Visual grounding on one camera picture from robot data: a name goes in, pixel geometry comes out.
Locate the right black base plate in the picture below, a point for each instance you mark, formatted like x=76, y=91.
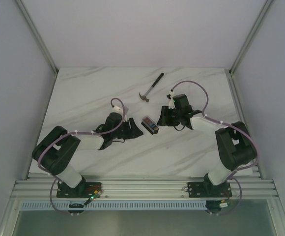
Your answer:
x=208, y=190

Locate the black fuse box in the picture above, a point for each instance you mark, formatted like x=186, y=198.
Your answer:
x=150, y=126

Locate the aluminium rail base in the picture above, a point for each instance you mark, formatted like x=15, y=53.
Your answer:
x=37, y=187

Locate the aluminium frame post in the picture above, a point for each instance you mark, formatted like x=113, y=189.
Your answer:
x=251, y=35
x=36, y=35

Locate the right aluminium frame post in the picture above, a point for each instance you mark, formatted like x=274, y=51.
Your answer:
x=251, y=35

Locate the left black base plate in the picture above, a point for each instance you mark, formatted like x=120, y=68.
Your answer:
x=83, y=190

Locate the left aluminium frame post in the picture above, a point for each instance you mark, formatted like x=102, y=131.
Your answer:
x=36, y=35

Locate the claw hammer black handle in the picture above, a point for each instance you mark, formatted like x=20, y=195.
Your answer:
x=144, y=97

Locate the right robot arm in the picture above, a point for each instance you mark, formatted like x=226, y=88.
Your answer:
x=235, y=149

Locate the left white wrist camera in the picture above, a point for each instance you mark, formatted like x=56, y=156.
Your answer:
x=121, y=111

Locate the clear plastic fuse box cover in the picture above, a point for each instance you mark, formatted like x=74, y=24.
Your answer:
x=151, y=123

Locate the white slotted cable duct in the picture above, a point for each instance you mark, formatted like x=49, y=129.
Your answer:
x=43, y=205

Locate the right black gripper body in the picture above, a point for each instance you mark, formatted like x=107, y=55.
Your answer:
x=174, y=117

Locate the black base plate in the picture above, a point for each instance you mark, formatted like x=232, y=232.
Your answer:
x=83, y=190
x=208, y=190

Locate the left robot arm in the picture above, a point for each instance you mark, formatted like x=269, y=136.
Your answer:
x=56, y=150

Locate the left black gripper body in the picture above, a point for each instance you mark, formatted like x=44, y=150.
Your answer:
x=128, y=129

